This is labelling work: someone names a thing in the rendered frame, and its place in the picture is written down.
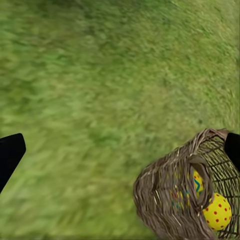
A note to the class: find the wicker basket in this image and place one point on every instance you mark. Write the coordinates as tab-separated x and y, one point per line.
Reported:
170	207

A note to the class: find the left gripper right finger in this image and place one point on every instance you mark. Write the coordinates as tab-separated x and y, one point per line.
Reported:
232	150

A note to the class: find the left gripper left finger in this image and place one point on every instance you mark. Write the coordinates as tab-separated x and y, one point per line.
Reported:
12	150

